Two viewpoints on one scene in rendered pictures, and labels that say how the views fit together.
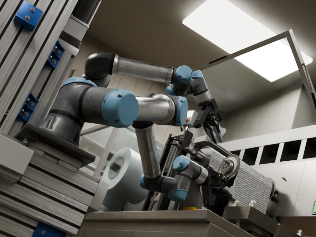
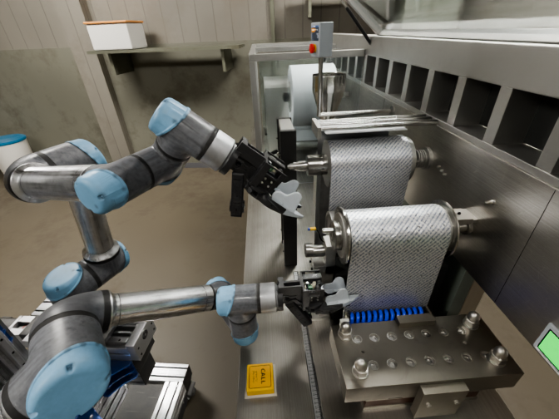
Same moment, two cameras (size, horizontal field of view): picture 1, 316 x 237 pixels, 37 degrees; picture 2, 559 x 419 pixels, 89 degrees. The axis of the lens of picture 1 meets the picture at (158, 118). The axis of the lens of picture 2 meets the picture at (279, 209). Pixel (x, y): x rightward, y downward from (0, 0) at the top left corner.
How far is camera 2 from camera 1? 2.11 m
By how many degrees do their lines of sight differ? 61
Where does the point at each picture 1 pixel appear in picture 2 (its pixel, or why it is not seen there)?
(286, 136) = (521, 70)
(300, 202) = (516, 291)
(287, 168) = (505, 178)
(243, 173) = (366, 253)
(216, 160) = (343, 174)
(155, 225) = not seen: hidden behind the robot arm
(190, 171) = (240, 317)
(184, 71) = (86, 196)
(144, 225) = not seen: hidden behind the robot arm
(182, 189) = (240, 339)
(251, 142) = (445, 57)
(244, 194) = (378, 279)
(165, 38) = not seen: outside the picture
